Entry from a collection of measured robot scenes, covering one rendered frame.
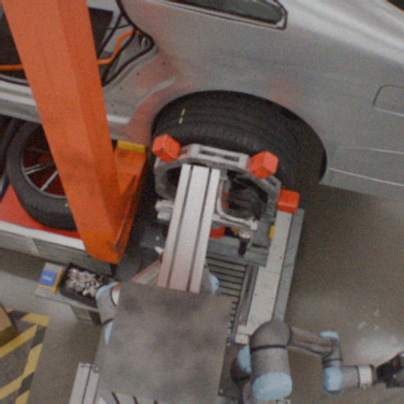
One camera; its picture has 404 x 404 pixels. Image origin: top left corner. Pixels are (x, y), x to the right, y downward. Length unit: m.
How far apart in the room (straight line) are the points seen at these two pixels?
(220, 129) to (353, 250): 1.43
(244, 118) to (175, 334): 1.44
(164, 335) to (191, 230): 0.25
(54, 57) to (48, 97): 0.21
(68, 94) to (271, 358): 0.98
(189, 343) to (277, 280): 2.19
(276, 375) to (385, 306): 1.81
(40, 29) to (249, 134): 1.18
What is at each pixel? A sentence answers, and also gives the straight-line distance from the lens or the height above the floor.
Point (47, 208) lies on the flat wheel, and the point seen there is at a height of 0.50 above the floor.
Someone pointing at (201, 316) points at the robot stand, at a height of 2.03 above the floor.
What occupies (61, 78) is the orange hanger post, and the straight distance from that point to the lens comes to 1.92.
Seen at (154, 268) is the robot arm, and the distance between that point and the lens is 2.33.
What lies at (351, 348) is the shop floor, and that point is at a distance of 3.62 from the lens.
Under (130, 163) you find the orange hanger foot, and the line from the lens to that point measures 3.16.
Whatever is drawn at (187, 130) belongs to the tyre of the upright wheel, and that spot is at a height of 1.14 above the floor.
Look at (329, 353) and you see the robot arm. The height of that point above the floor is 1.17.
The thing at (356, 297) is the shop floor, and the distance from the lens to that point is 3.71.
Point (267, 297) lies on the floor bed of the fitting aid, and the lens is 3.54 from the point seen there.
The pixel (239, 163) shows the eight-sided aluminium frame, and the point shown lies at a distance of 2.65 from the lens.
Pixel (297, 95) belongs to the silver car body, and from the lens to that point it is 2.55.
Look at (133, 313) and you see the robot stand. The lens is 1.44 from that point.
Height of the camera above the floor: 3.40
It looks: 63 degrees down
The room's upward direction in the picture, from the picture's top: 3 degrees clockwise
